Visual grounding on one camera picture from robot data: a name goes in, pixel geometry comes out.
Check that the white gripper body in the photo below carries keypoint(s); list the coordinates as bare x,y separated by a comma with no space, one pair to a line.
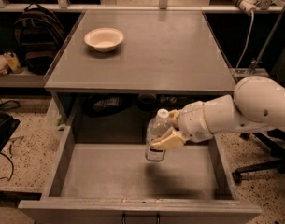
192,121

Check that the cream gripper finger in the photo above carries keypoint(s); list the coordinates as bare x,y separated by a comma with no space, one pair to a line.
169,140
173,114

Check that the clear plastic tea bottle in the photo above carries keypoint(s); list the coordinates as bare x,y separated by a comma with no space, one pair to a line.
157,127

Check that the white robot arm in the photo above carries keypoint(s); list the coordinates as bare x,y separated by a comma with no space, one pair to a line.
257,104

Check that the open grey top drawer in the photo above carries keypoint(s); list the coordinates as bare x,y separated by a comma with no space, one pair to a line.
94,183

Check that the dark round cup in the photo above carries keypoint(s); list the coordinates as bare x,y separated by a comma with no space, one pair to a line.
146,102

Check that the dark bag under cabinet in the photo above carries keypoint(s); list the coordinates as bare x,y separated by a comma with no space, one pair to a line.
106,105

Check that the metal clamp stand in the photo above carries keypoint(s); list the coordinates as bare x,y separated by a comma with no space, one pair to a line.
254,63

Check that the white paper bowl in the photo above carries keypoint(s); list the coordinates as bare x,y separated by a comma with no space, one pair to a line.
104,39

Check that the white power strip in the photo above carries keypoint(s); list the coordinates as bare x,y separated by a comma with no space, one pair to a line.
246,6

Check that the grey side shelf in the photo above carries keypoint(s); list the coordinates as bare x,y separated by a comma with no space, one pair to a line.
25,79

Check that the dark brown backpack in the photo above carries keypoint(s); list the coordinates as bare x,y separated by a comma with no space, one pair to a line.
39,35

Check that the black case on floor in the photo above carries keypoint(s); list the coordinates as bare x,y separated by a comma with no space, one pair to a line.
8,126

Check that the plush toy on shelf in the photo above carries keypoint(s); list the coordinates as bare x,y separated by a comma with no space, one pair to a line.
9,63

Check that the black drawer handle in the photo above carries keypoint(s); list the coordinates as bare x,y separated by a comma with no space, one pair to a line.
126,219

